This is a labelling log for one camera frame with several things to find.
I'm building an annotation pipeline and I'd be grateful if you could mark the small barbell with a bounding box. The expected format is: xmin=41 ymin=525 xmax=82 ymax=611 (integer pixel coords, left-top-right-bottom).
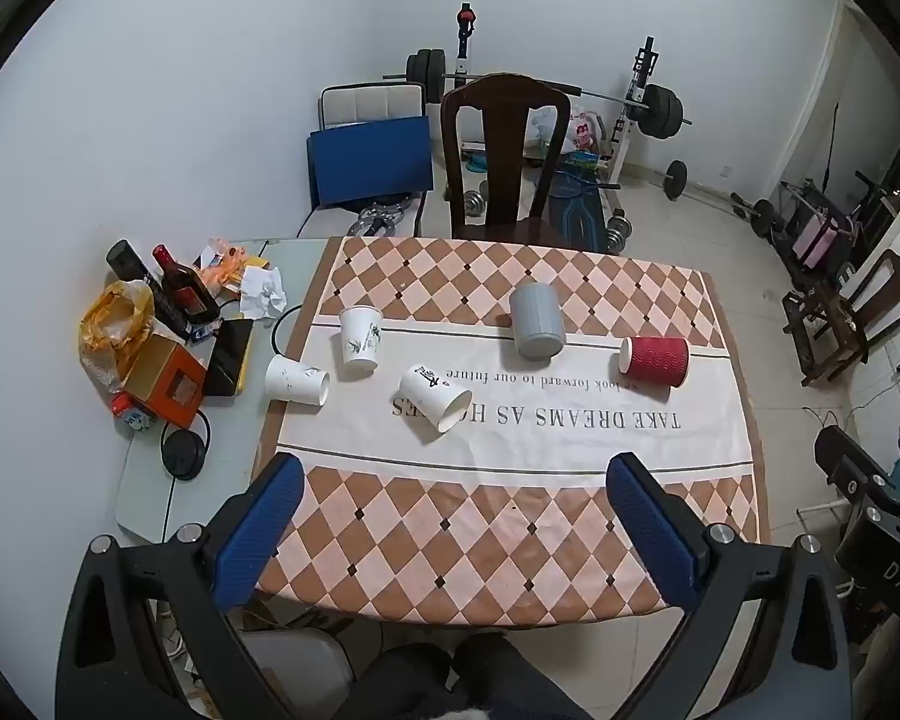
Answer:
xmin=663 ymin=160 xmax=785 ymax=235

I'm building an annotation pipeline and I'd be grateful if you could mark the orange wrapper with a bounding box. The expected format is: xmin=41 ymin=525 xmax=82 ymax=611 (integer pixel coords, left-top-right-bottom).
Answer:
xmin=193 ymin=238 xmax=254 ymax=292

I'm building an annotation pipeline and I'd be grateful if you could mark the black phone on yellow case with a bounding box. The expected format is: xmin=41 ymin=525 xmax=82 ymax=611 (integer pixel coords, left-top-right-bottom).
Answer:
xmin=203 ymin=318 xmax=256 ymax=398

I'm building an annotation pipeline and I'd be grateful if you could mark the dark wooden chair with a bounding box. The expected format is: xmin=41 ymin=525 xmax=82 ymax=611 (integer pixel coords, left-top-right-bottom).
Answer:
xmin=440 ymin=74 xmax=574 ymax=247

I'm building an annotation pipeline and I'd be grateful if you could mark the white barbell rack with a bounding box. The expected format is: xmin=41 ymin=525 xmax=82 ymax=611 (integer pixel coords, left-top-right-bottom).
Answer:
xmin=450 ymin=3 xmax=661 ymax=200

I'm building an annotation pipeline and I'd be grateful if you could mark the crumpled white paper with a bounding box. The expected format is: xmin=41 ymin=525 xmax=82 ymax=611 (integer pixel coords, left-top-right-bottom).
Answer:
xmin=238 ymin=264 xmax=290 ymax=320

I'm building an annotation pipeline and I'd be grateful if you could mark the dark wine bottle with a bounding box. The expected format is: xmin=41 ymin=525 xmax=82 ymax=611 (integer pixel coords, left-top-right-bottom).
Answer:
xmin=152 ymin=243 xmax=221 ymax=325

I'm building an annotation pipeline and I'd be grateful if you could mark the white cushioned chair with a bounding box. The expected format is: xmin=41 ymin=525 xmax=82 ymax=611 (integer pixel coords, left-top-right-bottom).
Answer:
xmin=298 ymin=82 xmax=430 ymax=241

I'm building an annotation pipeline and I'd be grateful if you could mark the black round device with cable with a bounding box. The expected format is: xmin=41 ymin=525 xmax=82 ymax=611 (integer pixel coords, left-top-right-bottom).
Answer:
xmin=159 ymin=411 xmax=213 ymax=481

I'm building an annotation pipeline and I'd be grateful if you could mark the black barbell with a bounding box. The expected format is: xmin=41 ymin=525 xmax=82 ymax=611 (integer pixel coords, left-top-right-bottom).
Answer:
xmin=382 ymin=49 xmax=695 ymax=141

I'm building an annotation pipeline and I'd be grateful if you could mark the blue board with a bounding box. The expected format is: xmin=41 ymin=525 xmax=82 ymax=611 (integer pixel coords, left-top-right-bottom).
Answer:
xmin=307 ymin=115 xmax=434 ymax=210

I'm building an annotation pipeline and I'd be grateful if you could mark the orange cardboard box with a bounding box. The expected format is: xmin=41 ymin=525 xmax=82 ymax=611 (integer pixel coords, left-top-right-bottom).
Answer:
xmin=123 ymin=333 xmax=208 ymax=430

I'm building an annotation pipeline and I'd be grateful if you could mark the red blue packet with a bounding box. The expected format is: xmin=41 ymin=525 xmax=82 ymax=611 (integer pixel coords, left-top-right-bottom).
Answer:
xmin=110 ymin=392 xmax=158 ymax=433

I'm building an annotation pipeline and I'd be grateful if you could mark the grey ribbed cup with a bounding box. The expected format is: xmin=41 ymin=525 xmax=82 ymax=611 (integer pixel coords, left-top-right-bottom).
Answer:
xmin=508 ymin=281 xmax=566 ymax=359

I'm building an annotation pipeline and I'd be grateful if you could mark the checkered tablecloth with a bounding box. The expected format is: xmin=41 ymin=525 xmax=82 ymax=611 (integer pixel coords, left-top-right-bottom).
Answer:
xmin=251 ymin=236 xmax=767 ymax=627

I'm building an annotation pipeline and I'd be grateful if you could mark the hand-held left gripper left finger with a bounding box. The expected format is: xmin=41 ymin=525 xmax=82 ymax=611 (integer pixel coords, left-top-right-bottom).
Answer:
xmin=56 ymin=453 xmax=307 ymax=720

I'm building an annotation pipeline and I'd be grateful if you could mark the orange plastic bag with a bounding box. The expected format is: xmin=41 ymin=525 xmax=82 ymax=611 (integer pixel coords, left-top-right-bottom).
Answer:
xmin=79 ymin=279 xmax=155 ymax=392

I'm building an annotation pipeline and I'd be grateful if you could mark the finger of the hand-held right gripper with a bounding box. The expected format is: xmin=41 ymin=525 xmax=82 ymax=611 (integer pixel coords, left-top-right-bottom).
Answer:
xmin=827 ymin=459 xmax=900 ymax=524
xmin=814 ymin=425 xmax=880 ymax=482

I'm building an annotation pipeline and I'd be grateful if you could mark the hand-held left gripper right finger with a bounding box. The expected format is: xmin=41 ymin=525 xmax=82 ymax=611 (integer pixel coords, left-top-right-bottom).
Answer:
xmin=605 ymin=452 xmax=851 ymax=720

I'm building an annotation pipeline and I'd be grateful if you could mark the red ribbed paper cup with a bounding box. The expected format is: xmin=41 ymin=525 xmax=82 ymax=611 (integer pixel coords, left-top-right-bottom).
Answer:
xmin=618 ymin=337 xmax=691 ymax=390

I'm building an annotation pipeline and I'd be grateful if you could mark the grey stool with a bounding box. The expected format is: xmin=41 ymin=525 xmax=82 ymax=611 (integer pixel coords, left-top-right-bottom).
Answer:
xmin=238 ymin=625 xmax=355 ymax=720

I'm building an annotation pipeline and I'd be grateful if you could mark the blue exercise bench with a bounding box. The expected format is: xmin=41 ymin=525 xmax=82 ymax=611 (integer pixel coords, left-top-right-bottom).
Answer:
xmin=546 ymin=186 xmax=610 ymax=250

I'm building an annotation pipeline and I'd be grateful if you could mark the white pink plastic bag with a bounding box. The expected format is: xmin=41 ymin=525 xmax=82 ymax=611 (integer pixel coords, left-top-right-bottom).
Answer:
xmin=561 ymin=108 xmax=610 ymax=158

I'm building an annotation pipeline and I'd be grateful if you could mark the black bottle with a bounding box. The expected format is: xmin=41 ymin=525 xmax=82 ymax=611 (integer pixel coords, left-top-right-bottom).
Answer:
xmin=106 ymin=239 xmax=197 ymax=344

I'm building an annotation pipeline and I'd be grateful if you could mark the brown wooden chair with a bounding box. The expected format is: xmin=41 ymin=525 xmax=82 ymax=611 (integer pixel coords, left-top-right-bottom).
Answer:
xmin=783 ymin=248 xmax=900 ymax=389

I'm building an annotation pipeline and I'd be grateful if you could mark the white paper cup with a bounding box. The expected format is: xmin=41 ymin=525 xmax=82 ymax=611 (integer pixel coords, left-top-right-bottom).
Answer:
xmin=338 ymin=305 xmax=385 ymax=375
xmin=264 ymin=355 xmax=331 ymax=407
xmin=398 ymin=364 xmax=473 ymax=435

